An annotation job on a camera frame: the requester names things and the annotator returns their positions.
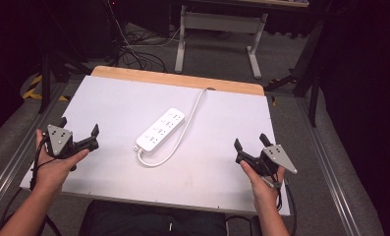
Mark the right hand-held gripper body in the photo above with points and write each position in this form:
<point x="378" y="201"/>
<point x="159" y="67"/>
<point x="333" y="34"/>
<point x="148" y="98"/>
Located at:
<point x="274" y="158"/>

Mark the person's right hand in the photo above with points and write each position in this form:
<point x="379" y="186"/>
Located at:
<point x="263" y="190"/>

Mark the yellow black hazard tape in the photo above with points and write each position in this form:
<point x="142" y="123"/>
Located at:
<point x="32" y="90"/>

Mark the white metal desk frame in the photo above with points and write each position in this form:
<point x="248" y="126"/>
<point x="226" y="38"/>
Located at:
<point x="215" y="21"/>

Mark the person's left hand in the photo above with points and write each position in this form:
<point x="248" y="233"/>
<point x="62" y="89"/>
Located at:
<point x="54" y="167"/>

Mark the black metal stand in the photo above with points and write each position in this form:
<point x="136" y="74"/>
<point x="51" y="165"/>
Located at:
<point x="45" y="75"/>
<point x="308" y="65"/>

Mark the white power strip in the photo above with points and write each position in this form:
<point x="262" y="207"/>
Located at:
<point x="185" y="129"/>
<point x="160" y="130"/>

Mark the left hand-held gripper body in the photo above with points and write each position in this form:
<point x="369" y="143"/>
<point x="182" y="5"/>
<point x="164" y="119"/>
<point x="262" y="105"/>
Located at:
<point x="61" y="141"/>

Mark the aluminium floor rail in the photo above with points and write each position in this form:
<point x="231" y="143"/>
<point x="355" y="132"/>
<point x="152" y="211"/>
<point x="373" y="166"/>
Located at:
<point x="12" y="170"/>
<point x="330" y="170"/>

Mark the person's dark trousers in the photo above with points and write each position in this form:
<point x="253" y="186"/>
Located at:
<point x="150" y="220"/>

